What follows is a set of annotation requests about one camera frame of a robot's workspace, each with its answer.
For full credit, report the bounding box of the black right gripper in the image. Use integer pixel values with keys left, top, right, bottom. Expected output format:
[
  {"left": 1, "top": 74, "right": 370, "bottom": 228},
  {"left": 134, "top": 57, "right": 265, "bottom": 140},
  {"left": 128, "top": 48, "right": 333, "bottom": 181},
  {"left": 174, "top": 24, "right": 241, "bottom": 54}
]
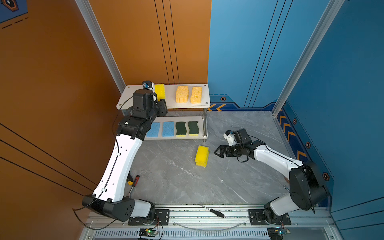
[{"left": 214, "top": 144, "right": 243, "bottom": 158}]

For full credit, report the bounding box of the blue sponge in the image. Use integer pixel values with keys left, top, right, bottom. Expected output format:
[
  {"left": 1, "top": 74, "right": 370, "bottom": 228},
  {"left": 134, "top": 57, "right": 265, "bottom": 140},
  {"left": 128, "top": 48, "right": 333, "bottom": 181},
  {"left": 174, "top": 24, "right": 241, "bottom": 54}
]
[
  {"left": 162, "top": 122, "right": 175, "bottom": 138},
  {"left": 146, "top": 122, "right": 161, "bottom": 138}
]

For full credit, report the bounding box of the green yellow scouring sponge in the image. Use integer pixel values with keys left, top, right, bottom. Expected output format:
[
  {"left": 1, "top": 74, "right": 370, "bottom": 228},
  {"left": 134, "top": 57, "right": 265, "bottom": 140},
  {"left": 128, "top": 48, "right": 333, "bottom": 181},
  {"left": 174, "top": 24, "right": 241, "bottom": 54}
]
[
  {"left": 175, "top": 122, "right": 187, "bottom": 137},
  {"left": 188, "top": 121, "right": 200, "bottom": 137}
]

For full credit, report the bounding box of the orange yellow sponge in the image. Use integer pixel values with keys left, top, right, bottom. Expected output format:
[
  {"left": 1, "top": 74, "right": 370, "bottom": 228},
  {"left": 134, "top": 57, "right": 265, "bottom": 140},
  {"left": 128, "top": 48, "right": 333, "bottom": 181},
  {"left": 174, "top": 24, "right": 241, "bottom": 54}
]
[
  {"left": 175, "top": 86, "right": 189, "bottom": 104},
  {"left": 190, "top": 87, "right": 203, "bottom": 104}
]

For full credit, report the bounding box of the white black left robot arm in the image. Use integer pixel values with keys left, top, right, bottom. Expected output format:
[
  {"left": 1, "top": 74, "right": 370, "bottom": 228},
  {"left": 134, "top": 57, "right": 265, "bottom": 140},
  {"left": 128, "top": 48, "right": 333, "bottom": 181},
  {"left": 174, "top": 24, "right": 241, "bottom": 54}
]
[{"left": 82, "top": 89, "right": 168, "bottom": 222}]

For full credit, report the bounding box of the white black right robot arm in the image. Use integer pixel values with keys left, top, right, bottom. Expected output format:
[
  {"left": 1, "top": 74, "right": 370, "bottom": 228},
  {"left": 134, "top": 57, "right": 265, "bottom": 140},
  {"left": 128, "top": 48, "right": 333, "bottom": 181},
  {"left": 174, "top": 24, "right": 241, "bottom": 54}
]
[{"left": 215, "top": 129, "right": 330, "bottom": 225}]

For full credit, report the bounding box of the white two-tier shelf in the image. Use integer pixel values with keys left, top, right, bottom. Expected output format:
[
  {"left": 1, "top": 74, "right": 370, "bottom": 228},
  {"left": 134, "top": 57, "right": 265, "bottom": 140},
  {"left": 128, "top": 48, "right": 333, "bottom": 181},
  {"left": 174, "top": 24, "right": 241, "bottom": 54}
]
[{"left": 115, "top": 81, "right": 211, "bottom": 142}]

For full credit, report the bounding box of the right green circuit board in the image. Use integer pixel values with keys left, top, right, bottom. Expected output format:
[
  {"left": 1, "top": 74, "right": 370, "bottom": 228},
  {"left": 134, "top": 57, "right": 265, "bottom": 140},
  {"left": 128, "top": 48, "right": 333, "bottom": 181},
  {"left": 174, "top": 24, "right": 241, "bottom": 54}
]
[{"left": 267, "top": 229, "right": 284, "bottom": 240}]

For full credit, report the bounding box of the green circuit board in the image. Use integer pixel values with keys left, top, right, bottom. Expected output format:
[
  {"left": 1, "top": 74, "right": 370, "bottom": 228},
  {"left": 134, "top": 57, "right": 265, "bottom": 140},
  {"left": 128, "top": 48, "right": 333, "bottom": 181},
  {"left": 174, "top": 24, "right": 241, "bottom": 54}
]
[
  {"left": 267, "top": 229, "right": 284, "bottom": 240},
  {"left": 139, "top": 229, "right": 159, "bottom": 239}
]

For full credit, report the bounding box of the left green circuit board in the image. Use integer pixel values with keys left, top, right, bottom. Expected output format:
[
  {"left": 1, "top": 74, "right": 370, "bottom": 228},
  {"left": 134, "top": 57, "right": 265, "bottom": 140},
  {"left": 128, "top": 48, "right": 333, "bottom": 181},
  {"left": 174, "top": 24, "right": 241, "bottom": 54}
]
[{"left": 139, "top": 229, "right": 159, "bottom": 239}]

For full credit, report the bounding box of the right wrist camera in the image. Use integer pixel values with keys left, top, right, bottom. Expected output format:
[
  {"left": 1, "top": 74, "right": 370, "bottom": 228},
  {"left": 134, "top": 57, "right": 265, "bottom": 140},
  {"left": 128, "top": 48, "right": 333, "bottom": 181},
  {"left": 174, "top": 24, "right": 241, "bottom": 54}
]
[{"left": 224, "top": 130, "right": 237, "bottom": 147}]

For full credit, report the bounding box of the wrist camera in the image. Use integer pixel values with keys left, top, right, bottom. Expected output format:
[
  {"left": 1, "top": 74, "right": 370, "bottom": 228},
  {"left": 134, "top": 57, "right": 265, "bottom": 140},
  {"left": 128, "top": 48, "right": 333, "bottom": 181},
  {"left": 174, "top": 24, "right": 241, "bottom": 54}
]
[
  {"left": 224, "top": 130, "right": 237, "bottom": 147},
  {"left": 143, "top": 81, "right": 155, "bottom": 92}
]

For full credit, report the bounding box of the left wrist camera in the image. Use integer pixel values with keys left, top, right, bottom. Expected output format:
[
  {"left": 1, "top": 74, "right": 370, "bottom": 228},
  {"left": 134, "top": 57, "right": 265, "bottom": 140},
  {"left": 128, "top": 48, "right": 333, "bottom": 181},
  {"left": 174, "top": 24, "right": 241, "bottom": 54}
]
[{"left": 143, "top": 81, "right": 155, "bottom": 92}]

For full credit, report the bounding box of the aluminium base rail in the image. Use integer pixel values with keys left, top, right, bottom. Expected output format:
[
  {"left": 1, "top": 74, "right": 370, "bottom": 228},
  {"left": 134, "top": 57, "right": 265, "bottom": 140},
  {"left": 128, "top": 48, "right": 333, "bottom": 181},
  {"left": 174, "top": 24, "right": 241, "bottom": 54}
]
[{"left": 80, "top": 204, "right": 343, "bottom": 240}]

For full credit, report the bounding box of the clear curved cable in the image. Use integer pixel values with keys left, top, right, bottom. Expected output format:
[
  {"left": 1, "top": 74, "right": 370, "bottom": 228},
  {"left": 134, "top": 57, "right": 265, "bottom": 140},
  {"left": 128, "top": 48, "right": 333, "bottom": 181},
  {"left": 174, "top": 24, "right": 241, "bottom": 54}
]
[{"left": 170, "top": 220, "right": 248, "bottom": 232}]

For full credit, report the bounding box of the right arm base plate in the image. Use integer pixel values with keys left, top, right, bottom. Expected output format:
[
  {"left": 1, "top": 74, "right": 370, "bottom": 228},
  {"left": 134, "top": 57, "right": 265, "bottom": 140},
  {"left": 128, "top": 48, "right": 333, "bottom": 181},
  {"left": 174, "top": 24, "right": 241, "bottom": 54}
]
[{"left": 248, "top": 209, "right": 292, "bottom": 226}]

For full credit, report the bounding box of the black yellow handled screwdriver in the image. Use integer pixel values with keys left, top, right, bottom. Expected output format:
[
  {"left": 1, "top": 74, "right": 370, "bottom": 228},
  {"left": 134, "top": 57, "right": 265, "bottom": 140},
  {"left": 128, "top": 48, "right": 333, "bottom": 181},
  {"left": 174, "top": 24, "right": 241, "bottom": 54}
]
[{"left": 127, "top": 177, "right": 134, "bottom": 186}]

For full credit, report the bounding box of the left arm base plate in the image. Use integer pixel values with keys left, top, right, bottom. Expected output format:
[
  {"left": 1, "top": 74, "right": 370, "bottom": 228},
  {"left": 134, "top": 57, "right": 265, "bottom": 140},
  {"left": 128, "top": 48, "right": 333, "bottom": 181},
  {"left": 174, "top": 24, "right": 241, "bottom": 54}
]
[{"left": 128, "top": 209, "right": 170, "bottom": 226}]

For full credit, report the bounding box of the left aluminium corner post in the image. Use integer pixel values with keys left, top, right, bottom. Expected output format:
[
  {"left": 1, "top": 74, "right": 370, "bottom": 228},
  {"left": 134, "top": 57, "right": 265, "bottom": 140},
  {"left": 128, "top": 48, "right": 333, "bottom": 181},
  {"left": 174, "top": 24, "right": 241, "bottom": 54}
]
[{"left": 75, "top": 0, "right": 126, "bottom": 94}]

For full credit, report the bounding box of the aluminium corner post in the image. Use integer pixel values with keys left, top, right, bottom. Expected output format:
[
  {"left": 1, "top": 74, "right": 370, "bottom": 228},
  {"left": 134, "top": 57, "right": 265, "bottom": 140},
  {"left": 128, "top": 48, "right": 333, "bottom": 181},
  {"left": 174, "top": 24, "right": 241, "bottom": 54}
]
[
  {"left": 272, "top": 0, "right": 345, "bottom": 117},
  {"left": 75, "top": 0, "right": 126, "bottom": 94}
]

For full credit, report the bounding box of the right aluminium corner post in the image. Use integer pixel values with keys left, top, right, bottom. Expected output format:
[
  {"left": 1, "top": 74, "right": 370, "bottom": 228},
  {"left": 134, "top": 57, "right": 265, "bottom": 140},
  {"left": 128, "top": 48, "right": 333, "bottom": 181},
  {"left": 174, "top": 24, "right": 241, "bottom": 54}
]
[{"left": 272, "top": 0, "right": 345, "bottom": 117}]

